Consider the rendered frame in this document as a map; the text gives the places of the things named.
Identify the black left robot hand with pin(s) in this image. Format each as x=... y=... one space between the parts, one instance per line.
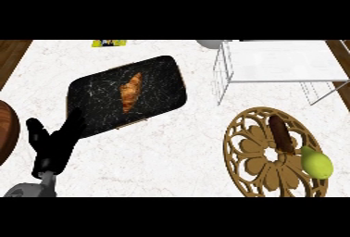
x=56 y=145

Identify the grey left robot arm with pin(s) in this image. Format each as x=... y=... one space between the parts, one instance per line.
x=35 y=188

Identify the tan round floral placemat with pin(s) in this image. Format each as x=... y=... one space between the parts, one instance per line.
x=254 y=154

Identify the dark brown sweet potato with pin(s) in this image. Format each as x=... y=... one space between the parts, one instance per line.
x=281 y=135

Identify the brown wooden round object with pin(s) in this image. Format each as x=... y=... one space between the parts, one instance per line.
x=6 y=132

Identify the black marbled cutting board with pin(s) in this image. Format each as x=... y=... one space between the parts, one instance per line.
x=114 y=102

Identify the golden brown croissant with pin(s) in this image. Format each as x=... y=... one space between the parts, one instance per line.
x=130 y=92

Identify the yellow and blue packet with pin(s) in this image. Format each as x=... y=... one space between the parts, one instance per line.
x=108 y=43

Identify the grey round bowl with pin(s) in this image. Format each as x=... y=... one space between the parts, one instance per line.
x=210 y=43

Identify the green pear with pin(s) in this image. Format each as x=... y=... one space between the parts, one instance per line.
x=317 y=163

